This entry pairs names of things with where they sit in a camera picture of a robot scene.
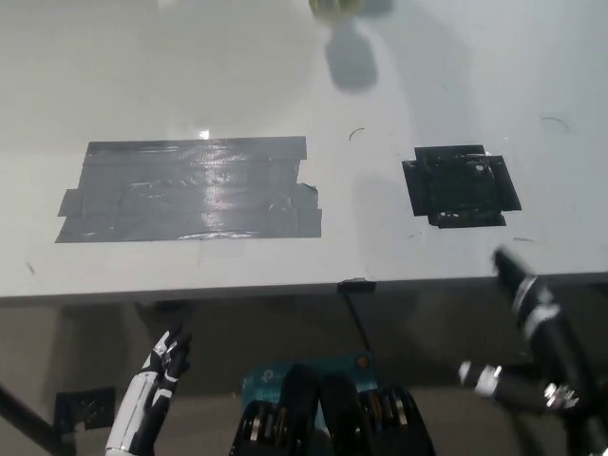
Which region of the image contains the translucent spray bottle black trigger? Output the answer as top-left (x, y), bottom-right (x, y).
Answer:
top-left (307, 0), bottom-right (396, 21)

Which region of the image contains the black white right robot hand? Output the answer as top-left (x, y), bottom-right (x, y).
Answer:
top-left (458, 245), bottom-right (584, 413)

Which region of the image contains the black diagonal table leg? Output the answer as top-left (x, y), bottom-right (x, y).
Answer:
top-left (0, 374), bottom-right (78, 456)

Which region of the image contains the teal router box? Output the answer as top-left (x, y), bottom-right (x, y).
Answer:
top-left (241, 350), bottom-right (382, 428)

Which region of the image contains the black ribbed robot torso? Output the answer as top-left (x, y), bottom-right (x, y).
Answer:
top-left (231, 363), bottom-right (439, 456)

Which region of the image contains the small black tape strip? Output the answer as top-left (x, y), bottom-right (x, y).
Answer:
top-left (335, 277), bottom-right (378, 294)

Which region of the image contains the grey duct tape patch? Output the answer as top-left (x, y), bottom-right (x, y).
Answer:
top-left (54, 136), bottom-right (324, 244)

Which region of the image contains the black tape square patch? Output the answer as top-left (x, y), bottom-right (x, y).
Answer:
top-left (401, 144), bottom-right (523, 231)

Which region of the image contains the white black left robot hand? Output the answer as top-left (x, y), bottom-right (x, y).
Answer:
top-left (105, 324), bottom-right (194, 451)

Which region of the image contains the thin black cable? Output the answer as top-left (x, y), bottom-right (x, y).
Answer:
top-left (343, 290), bottom-right (374, 355)

